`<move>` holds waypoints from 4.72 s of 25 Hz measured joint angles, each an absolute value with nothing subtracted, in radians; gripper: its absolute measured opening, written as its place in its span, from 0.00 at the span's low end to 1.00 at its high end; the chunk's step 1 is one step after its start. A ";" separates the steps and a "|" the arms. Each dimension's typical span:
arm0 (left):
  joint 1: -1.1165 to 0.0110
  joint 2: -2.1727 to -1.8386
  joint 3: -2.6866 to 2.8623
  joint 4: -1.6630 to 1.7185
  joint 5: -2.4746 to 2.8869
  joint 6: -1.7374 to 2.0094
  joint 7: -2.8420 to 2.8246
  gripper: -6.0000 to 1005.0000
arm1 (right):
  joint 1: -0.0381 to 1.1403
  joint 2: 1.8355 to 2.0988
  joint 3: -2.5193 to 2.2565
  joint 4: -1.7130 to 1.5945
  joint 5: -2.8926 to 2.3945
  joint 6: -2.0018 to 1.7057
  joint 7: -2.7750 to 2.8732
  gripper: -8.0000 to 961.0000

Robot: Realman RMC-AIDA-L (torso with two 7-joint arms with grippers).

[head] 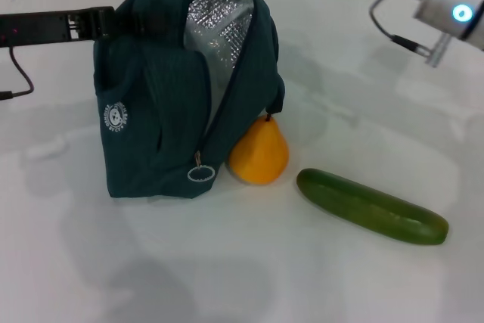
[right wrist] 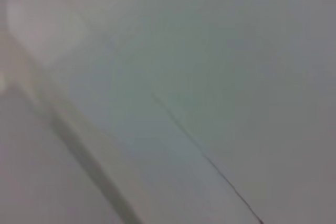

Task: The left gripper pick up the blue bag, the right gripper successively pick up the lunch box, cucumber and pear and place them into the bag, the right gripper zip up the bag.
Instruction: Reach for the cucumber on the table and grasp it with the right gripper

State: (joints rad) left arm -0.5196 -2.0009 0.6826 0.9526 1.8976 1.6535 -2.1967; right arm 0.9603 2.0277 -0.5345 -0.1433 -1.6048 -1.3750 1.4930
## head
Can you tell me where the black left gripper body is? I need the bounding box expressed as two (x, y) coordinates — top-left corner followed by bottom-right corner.
(0, 6), (96, 49)

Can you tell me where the dark teal insulated lunch bag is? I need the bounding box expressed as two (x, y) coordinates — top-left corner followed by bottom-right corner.
(92, 0), (287, 201)

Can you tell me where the orange yellow pear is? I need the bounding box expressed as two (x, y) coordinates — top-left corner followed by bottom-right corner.
(228, 113), (290, 187)

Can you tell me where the green cucumber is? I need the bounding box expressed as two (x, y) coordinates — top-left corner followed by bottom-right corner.
(296, 167), (450, 247)

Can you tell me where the left gripper cable with plug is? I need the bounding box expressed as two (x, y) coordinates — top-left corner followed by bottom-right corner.
(0, 45), (36, 101)

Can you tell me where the gripper cable with plug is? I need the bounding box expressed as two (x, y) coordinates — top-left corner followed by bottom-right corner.
(368, 0), (453, 69)
(0, 45), (36, 101)

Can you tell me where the right gripper cable with plug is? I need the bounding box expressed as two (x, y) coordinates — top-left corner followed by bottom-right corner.
(368, 0), (453, 69)

